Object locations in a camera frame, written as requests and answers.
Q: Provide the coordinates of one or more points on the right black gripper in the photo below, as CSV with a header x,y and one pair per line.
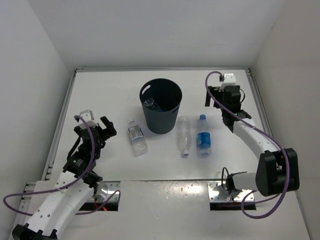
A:
x,y
215,91

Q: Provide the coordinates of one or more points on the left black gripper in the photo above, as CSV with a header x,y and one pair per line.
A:
x,y
110,130

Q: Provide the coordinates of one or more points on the blue label bottle white cap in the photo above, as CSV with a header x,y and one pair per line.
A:
x,y
152,105

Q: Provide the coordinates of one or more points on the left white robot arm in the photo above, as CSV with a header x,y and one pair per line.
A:
x,y
78,190

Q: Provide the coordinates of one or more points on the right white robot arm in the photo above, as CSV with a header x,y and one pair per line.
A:
x,y
275,166

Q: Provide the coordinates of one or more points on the dark grey plastic bin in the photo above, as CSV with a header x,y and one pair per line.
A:
x,y
169,96

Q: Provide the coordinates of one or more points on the clear crushed bottle blue cap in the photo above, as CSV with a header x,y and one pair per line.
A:
x,y
184,137

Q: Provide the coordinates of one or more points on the clear bottle white grey label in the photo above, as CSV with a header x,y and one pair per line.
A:
x,y
138,141

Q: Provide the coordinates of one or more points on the white front cover board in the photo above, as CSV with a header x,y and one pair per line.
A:
x,y
181,211

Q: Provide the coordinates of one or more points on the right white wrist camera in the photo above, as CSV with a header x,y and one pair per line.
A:
x,y
227,79

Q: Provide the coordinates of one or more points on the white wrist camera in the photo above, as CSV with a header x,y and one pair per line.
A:
x,y
227,79
88,117

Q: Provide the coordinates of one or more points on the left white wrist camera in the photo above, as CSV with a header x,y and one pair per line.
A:
x,y
88,117

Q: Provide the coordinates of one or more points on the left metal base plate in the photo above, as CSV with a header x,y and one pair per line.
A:
x,y
105,189

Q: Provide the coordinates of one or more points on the metal base plate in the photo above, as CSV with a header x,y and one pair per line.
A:
x,y
218,195
105,189

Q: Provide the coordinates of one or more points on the left aluminium frame rail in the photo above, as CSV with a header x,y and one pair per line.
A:
x,y
58,131

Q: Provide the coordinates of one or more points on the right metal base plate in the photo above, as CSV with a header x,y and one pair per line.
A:
x,y
218,195

